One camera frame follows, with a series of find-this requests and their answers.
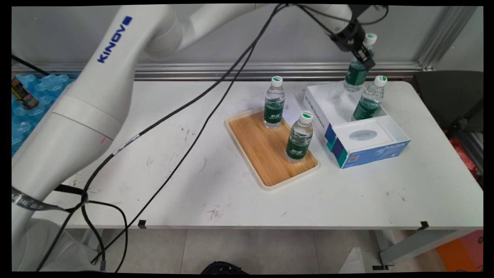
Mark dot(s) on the white table leg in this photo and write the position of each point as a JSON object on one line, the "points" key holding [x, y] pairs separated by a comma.
{"points": [[94, 237], [417, 245]]}

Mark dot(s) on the bamboo wooden tray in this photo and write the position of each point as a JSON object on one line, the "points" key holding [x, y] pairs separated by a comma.
{"points": [[262, 154]]}

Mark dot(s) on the white and blue cardboard box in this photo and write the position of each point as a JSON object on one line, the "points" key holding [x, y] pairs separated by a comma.
{"points": [[370, 150]]}

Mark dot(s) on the colourful printed can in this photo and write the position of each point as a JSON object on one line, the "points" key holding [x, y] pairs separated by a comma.
{"points": [[24, 94]]}

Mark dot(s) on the diagonal aluminium frame profile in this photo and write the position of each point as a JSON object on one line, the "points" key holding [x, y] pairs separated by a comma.
{"points": [[444, 38]]}

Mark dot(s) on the black round object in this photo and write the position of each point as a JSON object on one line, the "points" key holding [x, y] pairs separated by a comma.
{"points": [[224, 268]]}

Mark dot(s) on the red bag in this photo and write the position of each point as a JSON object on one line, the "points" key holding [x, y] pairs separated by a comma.
{"points": [[465, 158]]}

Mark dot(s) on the green label water bottle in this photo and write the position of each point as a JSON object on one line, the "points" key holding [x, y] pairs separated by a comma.
{"points": [[368, 102], [355, 77], [274, 104], [300, 139]]}

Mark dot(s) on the horizontal aluminium frame rail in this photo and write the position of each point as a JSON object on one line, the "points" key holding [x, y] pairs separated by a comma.
{"points": [[308, 71]]}

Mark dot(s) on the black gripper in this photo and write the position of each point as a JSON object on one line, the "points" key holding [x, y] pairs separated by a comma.
{"points": [[349, 36]]}

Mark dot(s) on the orange box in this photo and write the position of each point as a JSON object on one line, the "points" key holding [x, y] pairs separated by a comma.
{"points": [[463, 253]]}

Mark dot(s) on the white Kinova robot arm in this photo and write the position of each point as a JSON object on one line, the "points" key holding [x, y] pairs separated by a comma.
{"points": [[92, 100]]}

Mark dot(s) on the blue plastic bottle packaging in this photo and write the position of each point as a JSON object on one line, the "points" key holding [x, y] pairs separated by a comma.
{"points": [[42, 90]]}

